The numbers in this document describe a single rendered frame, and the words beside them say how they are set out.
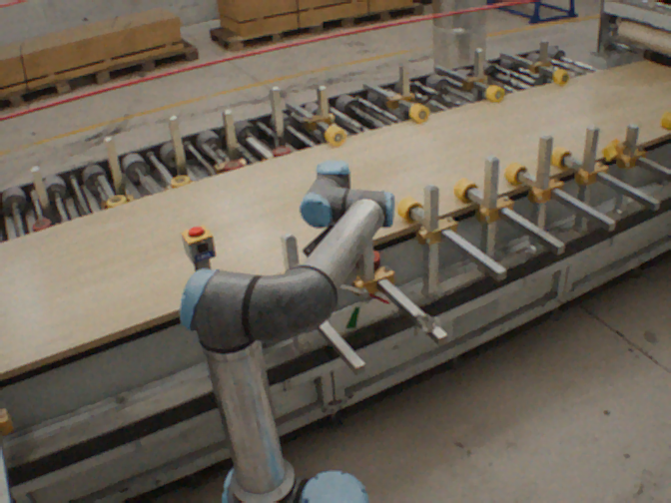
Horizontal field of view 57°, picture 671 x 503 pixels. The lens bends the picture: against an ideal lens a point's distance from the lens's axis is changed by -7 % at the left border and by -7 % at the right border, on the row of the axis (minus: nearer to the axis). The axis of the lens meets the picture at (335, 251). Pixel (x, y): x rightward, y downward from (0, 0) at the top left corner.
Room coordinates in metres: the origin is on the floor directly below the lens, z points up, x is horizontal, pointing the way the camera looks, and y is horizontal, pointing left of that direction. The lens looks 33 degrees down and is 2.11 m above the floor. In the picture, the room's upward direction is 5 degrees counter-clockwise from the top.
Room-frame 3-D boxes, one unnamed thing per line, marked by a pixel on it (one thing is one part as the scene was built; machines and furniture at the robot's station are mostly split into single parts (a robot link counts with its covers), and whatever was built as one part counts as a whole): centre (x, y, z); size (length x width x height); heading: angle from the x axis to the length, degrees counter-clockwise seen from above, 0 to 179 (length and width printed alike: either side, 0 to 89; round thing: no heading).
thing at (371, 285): (1.75, -0.11, 0.85); 0.14 x 0.06 x 0.05; 116
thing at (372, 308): (1.70, -0.08, 0.75); 0.26 x 0.01 x 0.10; 116
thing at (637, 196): (2.14, -1.05, 0.95); 0.50 x 0.04 x 0.04; 26
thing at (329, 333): (1.56, 0.05, 0.82); 0.44 x 0.03 x 0.04; 26
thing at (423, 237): (1.86, -0.34, 0.95); 0.14 x 0.06 x 0.05; 116
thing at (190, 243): (1.51, 0.36, 1.18); 0.07 x 0.07 x 0.08; 26
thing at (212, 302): (0.97, 0.22, 1.08); 0.17 x 0.15 x 0.75; 71
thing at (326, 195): (1.49, 0.02, 1.29); 0.12 x 0.12 x 0.09; 71
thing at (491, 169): (1.96, -0.54, 0.92); 0.04 x 0.04 x 0.48; 26
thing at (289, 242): (1.62, 0.13, 0.88); 0.04 x 0.04 x 0.48; 26
